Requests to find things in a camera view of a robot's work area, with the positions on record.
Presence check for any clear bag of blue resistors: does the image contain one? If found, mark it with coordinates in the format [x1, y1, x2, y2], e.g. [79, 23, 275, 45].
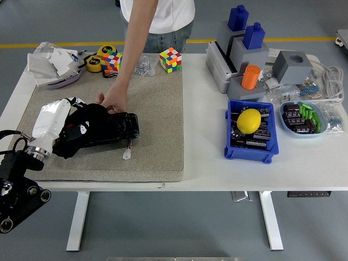
[316, 102, 347, 134]
[297, 70, 324, 99]

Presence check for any grey-brown mat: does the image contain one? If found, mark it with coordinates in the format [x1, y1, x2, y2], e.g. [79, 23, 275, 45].
[7, 53, 185, 183]

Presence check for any black plastic-wrapped panel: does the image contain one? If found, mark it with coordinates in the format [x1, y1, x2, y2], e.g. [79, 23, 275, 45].
[78, 111, 141, 149]

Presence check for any clear bag of plug parts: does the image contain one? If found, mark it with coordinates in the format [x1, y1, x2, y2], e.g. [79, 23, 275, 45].
[265, 83, 301, 105]

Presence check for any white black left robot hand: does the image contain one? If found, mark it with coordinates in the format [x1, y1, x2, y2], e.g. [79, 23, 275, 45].
[29, 96, 91, 152]

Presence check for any clear bag of white parts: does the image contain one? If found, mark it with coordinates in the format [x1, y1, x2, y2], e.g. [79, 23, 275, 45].
[259, 67, 283, 90]

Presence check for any white switch plate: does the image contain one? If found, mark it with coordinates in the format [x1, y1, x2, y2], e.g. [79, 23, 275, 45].
[27, 52, 58, 78]

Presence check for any clear plastic bag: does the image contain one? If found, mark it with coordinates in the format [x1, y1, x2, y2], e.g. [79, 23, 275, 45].
[33, 41, 62, 59]

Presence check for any yellow tape measure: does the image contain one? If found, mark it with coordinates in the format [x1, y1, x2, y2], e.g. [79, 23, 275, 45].
[97, 45, 118, 58]
[86, 55, 103, 73]

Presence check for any person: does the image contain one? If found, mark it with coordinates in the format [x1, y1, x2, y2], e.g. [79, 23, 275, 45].
[119, 0, 196, 54]

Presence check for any white wire connector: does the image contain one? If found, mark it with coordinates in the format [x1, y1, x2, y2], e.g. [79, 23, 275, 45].
[122, 138, 134, 160]

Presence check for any black table control panel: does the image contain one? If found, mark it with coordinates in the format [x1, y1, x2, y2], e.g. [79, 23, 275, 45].
[287, 191, 332, 197]

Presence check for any grey electrical box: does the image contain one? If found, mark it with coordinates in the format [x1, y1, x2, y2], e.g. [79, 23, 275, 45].
[206, 41, 241, 95]

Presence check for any tall grey holder block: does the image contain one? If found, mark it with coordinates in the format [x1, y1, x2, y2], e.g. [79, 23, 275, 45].
[216, 21, 247, 55]

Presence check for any grey block with round hole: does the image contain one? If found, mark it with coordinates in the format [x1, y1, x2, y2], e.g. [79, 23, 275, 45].
[272, 50, 314, 85]

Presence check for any clear bag of screws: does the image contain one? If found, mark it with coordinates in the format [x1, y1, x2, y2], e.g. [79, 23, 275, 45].
[132, 55, 158, 77]

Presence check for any yellow lemon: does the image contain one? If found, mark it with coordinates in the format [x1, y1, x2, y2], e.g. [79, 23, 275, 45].
[237, 108, 262, 134]

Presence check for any low grey holder block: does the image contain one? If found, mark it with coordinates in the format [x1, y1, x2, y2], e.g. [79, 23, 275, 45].
[227, 76, 267, 103]

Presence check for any person's right hand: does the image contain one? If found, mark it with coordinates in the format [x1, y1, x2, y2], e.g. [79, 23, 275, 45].
[96, 83, 129, 115]

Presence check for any grey metal bracket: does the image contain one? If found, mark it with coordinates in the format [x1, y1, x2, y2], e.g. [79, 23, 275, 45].
[231, 191, 254, 202]

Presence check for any blue plastic bin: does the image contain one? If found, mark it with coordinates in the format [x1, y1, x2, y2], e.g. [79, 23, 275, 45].
[224, 98, 280, 164]

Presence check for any white table leg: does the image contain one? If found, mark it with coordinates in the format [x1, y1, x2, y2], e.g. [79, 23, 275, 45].
[66, 191, 90, 252]
[258, 191, 284, 251]

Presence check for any multicolour puzzle cube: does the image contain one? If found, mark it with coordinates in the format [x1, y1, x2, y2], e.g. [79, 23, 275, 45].
[101, 50, 123, 74]
[159, 47, 183, 74]

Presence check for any orange cylinder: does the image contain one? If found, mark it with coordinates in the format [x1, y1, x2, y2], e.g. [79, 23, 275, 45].
[241, 64, 262, 90]

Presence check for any flat white plate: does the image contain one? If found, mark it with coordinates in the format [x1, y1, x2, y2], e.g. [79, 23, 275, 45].
[33, 72, 69, 88]

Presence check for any black wrist strap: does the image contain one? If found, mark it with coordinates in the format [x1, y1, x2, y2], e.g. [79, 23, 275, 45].
[102, 70, 121, 80]

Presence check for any purple tray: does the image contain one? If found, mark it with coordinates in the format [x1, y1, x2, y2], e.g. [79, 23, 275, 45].
[45, 67, 82, 90]

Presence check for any light blue dish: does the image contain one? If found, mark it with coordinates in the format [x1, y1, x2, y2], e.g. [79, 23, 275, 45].
[279, 101, 328, 139]

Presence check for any white power cable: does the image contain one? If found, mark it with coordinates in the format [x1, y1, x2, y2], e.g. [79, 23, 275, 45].
[307, 58, 345, 103]

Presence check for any blue peg block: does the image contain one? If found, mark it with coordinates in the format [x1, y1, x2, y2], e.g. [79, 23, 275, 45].
[243, 22, 266, 50]
[227, 4, 250, 31]

